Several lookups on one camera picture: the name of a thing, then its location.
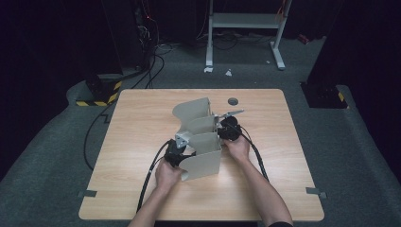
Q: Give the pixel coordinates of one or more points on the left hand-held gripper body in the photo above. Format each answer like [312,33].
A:
[175,156]

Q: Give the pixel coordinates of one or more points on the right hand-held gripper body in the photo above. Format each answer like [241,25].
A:
[230,129]

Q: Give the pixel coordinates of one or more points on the white expandable metal bookend rack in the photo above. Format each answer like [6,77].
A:
[201,164]

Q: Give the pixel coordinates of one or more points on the person's right hand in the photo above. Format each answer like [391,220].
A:
[239,149]

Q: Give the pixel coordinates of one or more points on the person's left hand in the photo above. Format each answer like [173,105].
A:
[168,178]

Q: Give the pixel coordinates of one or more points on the grey round table grommet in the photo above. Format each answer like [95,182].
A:
[232,101]

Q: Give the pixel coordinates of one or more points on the white paper scrap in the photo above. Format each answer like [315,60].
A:
[228,73]
[208,69]

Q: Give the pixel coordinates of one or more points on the grey tape piece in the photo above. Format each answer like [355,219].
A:
[88,193]
[315,191]

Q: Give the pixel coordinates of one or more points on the black yellow striped stand base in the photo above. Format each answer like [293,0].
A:
[324,96]
[104,93]

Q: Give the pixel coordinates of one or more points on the small red object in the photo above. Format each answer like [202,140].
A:
[304,39]

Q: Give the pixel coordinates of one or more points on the white metal stand frame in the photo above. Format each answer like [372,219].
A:
[242,20]

